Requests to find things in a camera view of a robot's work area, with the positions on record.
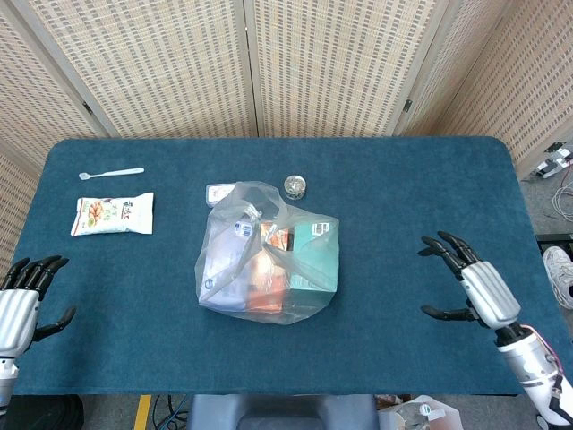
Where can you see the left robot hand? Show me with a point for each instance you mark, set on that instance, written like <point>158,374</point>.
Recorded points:
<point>15,309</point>

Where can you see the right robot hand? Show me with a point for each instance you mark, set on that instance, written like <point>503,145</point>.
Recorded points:
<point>488,291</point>

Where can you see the small white plastic box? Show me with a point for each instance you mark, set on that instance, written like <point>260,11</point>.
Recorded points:
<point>217,192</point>

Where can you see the black screen hinge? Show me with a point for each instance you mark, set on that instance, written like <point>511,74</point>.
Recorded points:
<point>407,105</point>
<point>87,108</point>

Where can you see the blue table cloth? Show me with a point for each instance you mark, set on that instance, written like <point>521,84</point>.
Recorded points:
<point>380,201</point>

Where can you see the clear plastic bag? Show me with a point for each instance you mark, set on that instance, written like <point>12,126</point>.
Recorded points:
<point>264,197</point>

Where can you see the black floor object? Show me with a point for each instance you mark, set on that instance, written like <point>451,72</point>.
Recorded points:
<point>49,414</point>

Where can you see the orange snack package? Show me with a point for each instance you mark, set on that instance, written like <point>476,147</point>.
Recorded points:
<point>264,291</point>

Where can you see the white power strip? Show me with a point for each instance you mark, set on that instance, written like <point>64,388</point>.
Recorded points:
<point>548,165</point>

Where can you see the yellow floor tape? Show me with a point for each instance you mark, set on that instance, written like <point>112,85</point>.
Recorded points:
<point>143,412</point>

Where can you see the white sneaker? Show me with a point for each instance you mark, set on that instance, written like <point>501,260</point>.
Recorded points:
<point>559,273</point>

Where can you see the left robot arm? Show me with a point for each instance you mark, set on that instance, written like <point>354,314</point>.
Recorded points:
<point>5,380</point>

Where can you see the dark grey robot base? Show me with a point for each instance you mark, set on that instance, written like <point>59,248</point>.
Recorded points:
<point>277,410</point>

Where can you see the black metal frame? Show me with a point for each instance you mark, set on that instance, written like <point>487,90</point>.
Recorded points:
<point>555,244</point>

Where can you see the white toothbrush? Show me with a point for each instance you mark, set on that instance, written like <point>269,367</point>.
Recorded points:
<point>116,172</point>

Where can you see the clear plastic container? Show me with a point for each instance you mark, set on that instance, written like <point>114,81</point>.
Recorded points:
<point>416,414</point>

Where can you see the white lavender package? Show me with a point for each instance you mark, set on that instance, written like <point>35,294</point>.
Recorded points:
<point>224,273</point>

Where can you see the white snack packet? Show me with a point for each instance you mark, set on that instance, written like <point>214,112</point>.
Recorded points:
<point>112,215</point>

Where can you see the teal cardboard box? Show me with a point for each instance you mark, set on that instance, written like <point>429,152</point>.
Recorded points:
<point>313,255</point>

